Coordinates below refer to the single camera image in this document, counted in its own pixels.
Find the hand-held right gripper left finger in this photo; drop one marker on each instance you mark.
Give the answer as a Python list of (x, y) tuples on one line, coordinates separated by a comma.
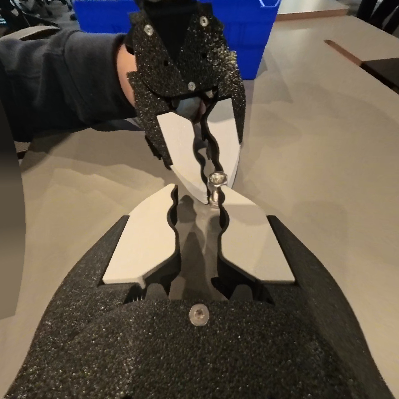
[(140, 243)]

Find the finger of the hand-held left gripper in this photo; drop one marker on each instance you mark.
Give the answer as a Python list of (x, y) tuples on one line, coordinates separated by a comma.
[(227, 137), (180, 149)]

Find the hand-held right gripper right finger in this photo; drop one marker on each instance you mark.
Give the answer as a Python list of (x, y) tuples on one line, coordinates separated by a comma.
[(255, 246)]

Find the silver hex bolt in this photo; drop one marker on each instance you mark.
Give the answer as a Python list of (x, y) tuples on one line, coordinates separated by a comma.
[(218, 179)]

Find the person's left forearm dark sleeve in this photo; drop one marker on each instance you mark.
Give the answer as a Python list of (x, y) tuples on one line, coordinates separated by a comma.
[(62, 78)]

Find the person's left hand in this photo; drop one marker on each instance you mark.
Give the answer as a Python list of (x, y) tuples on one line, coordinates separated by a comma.
[(125, 68)]

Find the blue plastic bin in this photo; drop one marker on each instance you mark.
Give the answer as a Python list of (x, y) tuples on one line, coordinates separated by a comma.
[(249, 31)]

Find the grey office chair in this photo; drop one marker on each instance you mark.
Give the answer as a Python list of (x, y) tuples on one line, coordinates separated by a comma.
[(31, 31)]

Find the adjacent beige table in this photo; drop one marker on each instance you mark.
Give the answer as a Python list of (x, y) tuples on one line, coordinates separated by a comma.
[(311, 7)]

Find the dark office chair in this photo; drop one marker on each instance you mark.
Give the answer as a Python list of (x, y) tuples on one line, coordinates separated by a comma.
[(380, 12)]

